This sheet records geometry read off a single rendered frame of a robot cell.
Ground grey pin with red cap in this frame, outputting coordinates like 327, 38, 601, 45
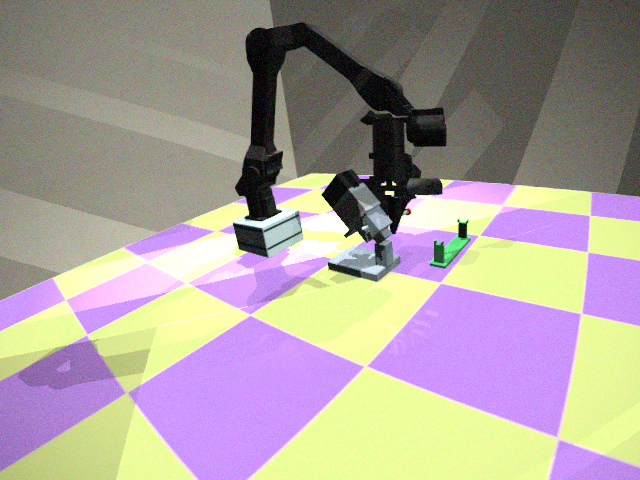
362, 208, 412, 231

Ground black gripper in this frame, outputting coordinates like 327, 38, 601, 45
361, 146, 443, 235

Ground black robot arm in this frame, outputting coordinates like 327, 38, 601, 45
235, 22, 447, 221

